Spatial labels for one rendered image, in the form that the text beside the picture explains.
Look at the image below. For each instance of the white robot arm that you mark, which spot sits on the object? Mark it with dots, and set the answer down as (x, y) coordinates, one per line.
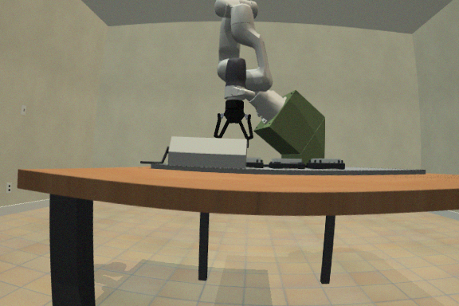
(238, 28)

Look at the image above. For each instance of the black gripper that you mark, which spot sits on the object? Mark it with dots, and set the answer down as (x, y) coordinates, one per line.
(234, 113)

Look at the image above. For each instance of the beige operator button panel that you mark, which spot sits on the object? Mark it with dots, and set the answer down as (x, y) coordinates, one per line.
(205, 152)

